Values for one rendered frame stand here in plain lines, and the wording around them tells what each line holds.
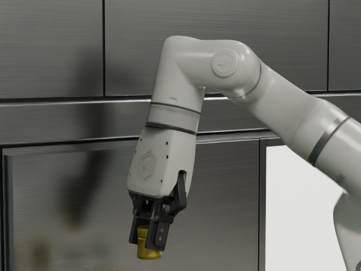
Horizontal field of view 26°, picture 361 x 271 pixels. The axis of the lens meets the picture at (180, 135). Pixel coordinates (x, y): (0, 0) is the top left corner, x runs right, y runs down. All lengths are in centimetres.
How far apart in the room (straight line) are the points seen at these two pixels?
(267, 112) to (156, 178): 20
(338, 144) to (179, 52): 26
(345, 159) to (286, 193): 44
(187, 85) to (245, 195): 34
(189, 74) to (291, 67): 42
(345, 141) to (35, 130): 45
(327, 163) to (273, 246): 44
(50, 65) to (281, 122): 35
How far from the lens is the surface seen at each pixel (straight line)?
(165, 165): 108
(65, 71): 121
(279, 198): 145
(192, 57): 110
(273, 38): 145
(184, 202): 108
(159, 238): 111
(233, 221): 138
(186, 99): 110
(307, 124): 105
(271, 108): 116
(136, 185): 113
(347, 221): 109
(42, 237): 118
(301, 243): 150
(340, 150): 103
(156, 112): 111
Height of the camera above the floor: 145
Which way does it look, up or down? 5 degrees down
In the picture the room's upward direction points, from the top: straight up
